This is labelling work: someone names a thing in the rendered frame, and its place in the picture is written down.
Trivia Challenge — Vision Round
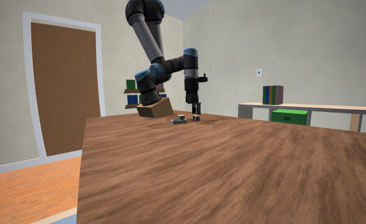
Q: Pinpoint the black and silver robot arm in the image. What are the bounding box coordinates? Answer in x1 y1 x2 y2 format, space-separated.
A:
125 0 198 106

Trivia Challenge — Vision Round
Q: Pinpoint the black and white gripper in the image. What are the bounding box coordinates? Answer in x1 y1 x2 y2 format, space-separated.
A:
184 69 208 115

